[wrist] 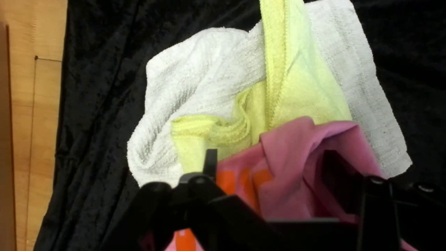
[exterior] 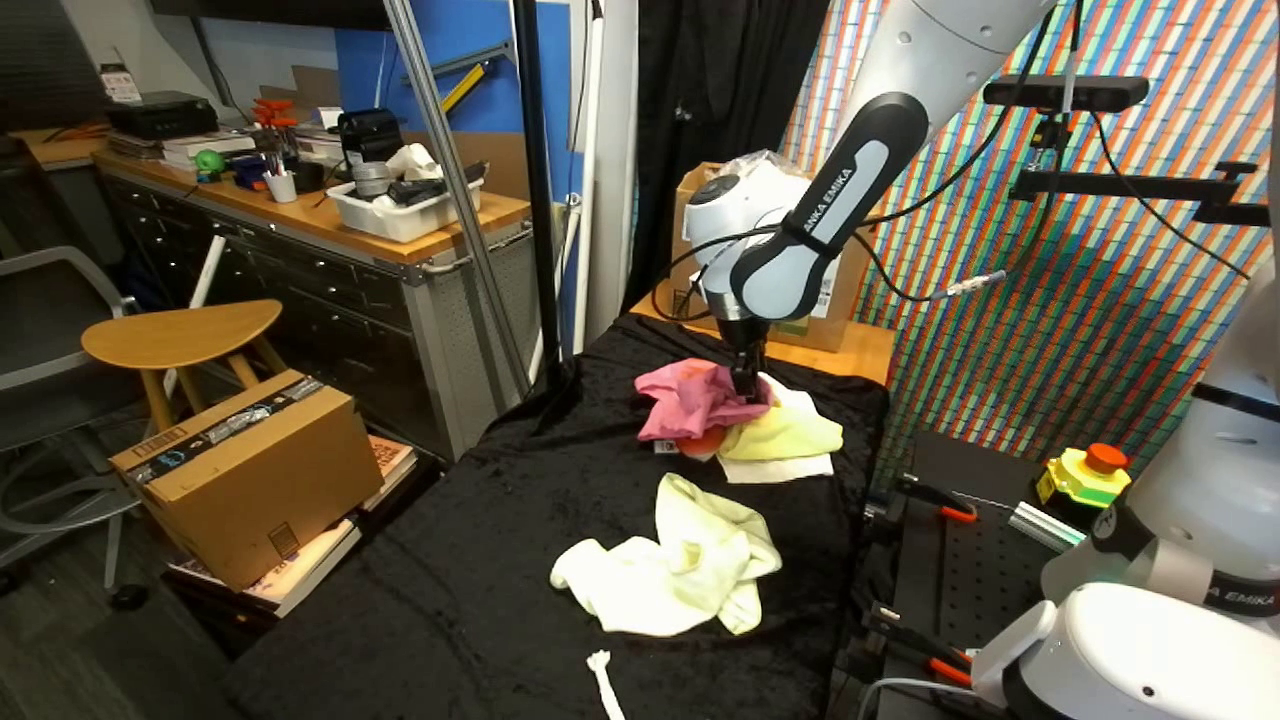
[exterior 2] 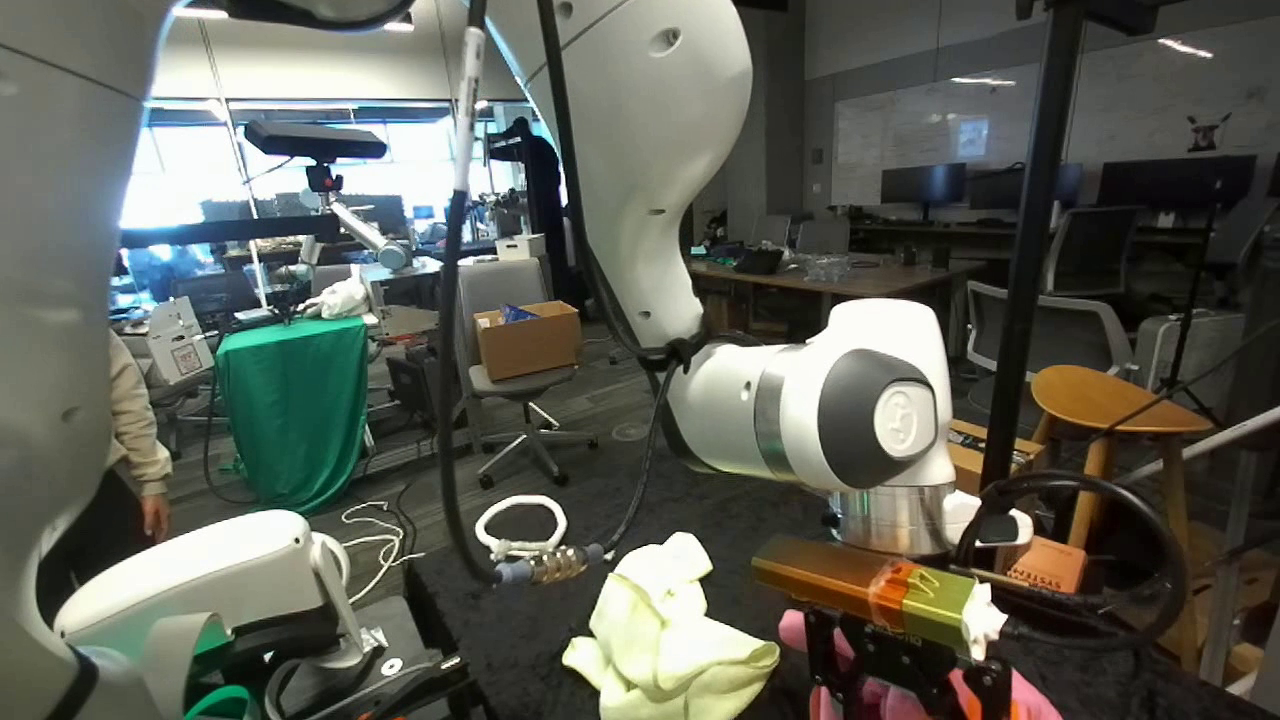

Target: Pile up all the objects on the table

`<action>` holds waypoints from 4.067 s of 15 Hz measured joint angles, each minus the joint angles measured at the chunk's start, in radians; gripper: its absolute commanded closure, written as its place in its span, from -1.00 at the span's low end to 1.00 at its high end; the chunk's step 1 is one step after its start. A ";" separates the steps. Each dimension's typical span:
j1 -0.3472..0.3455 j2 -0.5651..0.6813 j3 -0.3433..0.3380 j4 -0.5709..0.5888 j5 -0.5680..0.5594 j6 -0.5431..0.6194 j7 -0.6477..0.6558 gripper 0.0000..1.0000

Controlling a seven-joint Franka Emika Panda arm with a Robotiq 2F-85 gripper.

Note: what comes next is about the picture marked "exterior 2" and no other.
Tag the small open cardboard box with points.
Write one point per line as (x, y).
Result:
(524, 341)

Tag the black camera on stand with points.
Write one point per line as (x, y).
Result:
(314, 138)

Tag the white framed mesh chair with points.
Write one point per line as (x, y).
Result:
(1055, 313)

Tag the black computer monitor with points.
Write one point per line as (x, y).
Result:
(1172, 182)
(922, 185)

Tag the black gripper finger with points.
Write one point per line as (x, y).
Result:
(985, 693)
(821, 667)

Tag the person in beige top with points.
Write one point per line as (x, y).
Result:
(135, 425)

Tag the white tube loop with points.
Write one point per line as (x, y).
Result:
(523, 502)

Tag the cardboard box with black tape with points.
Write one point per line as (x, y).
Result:
(992, 454)

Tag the small green cloth piece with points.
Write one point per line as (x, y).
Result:
(214, 667)

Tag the pale cream cloth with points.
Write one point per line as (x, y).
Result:
(667, 640)

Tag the black vertical pole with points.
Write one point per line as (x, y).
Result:
(1034, 266)

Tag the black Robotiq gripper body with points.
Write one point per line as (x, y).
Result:
(905, 659)

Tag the green draped cloth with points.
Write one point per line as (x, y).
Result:
(292, 413)

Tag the orange block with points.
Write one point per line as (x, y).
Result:
(1055, 566)

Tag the ceiling light strip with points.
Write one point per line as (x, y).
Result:
(292, 12)

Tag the grey office chair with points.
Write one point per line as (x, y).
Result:
(524, 425)

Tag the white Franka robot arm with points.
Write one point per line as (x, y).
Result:
(643, 160)

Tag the person in dark clothes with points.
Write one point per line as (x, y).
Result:
(534, 203)

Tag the grey metal rail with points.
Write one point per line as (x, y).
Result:
(1225, 432)

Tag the black clamp mount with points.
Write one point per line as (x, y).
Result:
(373, 672)

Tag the black velvet table cloth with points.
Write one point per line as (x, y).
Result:
(534, 640)

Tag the long wooden table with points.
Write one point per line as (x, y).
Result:
(825, 279)

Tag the wooden stool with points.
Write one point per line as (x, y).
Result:
(1115, 400)

